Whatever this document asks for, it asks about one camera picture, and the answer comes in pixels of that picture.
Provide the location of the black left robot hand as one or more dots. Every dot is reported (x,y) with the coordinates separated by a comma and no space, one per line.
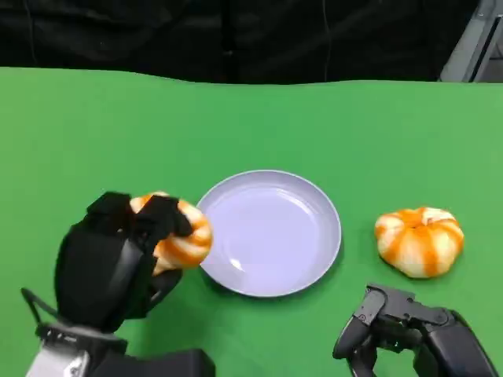
(102,271)

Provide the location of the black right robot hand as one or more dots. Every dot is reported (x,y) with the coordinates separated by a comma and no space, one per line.
(416,330)

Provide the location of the orange and white toy bread roll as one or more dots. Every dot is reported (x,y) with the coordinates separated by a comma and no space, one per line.
(419,242)
(188,239)

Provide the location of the lilac plate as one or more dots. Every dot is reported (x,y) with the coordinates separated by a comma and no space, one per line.
(271,232)

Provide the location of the green cloth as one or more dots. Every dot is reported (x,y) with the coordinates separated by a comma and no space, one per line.
(251,157)

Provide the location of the black backdrop curtain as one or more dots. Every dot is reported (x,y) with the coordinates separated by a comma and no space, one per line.
(220,39)

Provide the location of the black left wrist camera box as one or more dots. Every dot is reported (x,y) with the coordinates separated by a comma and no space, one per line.
(165,363)

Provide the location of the grey metal frame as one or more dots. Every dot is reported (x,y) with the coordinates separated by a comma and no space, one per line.
(473,49)

